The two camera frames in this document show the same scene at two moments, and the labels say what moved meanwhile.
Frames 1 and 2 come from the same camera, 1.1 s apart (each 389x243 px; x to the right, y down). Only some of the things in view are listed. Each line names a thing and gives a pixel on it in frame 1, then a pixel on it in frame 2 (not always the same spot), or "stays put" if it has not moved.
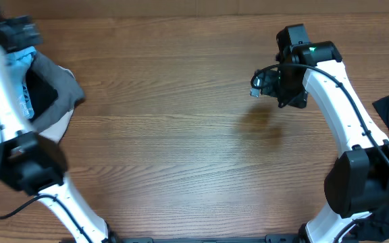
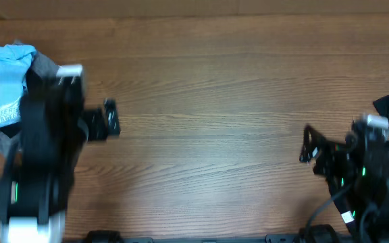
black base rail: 270,238 stays put
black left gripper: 21,40 to 100,126
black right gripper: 298,100 to 328,149
